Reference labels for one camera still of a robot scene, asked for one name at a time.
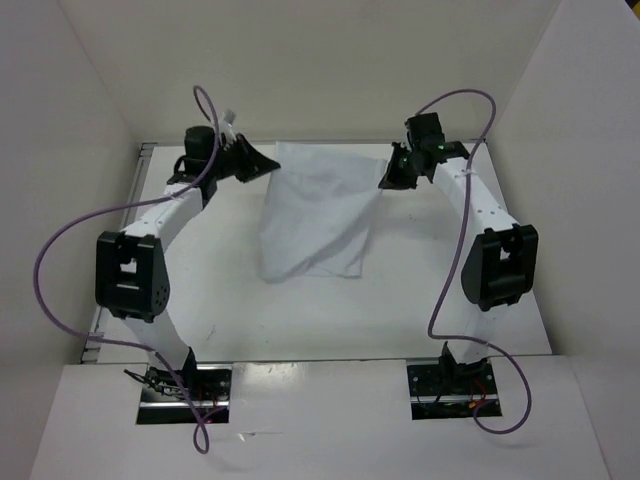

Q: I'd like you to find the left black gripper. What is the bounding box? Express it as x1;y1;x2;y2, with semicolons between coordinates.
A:
208;134;280;184

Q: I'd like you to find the white skirt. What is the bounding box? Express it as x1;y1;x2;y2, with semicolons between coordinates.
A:
259;142;386;283

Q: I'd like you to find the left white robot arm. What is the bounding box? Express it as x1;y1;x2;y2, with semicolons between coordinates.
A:
95;126;280;400

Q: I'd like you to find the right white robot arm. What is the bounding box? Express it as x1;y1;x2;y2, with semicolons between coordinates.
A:
379;113;539;393

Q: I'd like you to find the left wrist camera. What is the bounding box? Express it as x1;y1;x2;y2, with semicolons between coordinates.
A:
219;109;236;144

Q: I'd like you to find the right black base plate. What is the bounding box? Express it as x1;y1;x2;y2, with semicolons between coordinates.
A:
406;362;502;421

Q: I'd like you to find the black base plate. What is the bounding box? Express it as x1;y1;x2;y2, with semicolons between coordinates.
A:
406;362;502;421
128;366;232;425

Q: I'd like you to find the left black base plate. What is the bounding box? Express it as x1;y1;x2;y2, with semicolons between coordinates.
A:
128;366;232;425

